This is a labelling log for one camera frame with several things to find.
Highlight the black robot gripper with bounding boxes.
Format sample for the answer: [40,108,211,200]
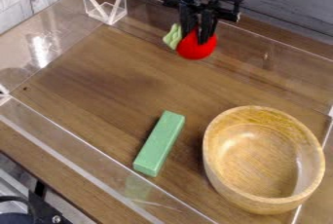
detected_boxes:
[163,0,242,45]

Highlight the red plush tomato toy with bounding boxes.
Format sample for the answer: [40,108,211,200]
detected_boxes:
[163,23,217,60]

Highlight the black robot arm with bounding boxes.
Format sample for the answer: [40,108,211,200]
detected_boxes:
[163,0,243,45]

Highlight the green rectangular block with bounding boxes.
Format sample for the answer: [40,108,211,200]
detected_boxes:
[132,111,185,177]

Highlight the wooden bowl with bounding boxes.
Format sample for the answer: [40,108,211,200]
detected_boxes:
[202,105,325,215]

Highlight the clear acrylic barrier wall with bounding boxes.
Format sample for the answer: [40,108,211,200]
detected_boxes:
[0,0,333,224]

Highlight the clear acrylic corner bracket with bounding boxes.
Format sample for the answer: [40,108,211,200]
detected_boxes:
[83,0,127,25]

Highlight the black cable and equipment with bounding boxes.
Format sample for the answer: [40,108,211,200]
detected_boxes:
[0,193,74,224]

